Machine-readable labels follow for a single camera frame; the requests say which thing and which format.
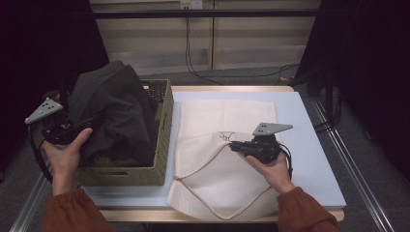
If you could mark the dark garment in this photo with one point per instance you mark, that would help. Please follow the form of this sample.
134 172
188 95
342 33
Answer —
119 106

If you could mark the person's left hand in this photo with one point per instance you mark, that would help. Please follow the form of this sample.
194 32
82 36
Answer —
64 161

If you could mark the white wall socket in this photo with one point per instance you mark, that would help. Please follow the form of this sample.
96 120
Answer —
191 4

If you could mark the black horizontal bar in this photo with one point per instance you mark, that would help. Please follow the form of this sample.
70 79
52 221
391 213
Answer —
225 13

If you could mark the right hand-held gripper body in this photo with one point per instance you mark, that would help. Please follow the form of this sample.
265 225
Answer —
264 148

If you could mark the person's right hand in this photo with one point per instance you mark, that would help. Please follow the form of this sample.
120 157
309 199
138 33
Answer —
274 174

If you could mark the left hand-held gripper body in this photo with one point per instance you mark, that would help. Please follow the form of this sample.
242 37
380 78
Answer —
58 132

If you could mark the metal floor rail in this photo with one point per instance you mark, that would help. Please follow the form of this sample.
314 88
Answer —
29 206
372 209

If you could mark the cream mesh laundry bag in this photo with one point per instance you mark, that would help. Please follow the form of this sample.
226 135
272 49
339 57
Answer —
222 180

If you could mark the pale blue table mat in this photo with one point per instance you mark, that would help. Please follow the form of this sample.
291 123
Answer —
306 112

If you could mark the black stand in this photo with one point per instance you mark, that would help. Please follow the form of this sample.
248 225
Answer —
328 96
64 93

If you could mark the green woven basket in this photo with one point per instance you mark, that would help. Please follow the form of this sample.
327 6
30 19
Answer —
162 145

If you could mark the black curtain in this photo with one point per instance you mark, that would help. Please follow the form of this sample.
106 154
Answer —
370 64
32 48

